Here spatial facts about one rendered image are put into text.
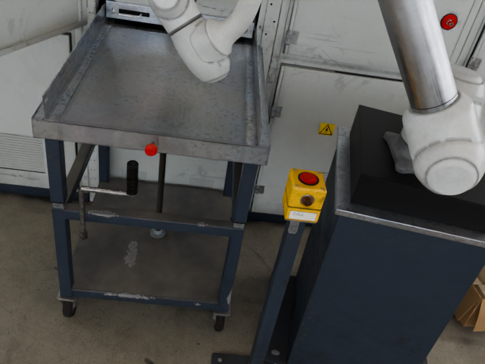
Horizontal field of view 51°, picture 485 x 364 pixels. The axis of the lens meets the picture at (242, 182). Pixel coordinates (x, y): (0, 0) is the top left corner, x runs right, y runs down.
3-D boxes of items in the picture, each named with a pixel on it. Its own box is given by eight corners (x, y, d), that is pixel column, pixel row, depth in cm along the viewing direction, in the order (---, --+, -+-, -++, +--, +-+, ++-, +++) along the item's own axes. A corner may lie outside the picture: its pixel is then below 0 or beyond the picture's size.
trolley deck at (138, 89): (266, 165, 138) (271, 147, 134) (32, 137, 132) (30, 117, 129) (259, 62, 192) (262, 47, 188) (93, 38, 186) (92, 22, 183)
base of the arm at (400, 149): (437, 137, 154) (445, 121, 150) (460, 183, 136) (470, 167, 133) (379, 127, 152) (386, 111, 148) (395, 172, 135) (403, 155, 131)
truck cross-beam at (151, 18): (252, 38, 190) (254, 22, 186) (105, 16, 185) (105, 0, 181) (252, 33, 194) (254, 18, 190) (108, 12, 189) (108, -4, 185)
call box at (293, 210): (317, 224, 120) (328, 191, 114) (283, 221, 119) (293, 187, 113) (313, 203, 126) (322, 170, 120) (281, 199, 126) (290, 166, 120)
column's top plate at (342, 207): (470, 159, 170) (472, 154, 169) (504, 252, 133) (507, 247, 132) (336, 130, 172) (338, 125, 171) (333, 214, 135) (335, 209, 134)
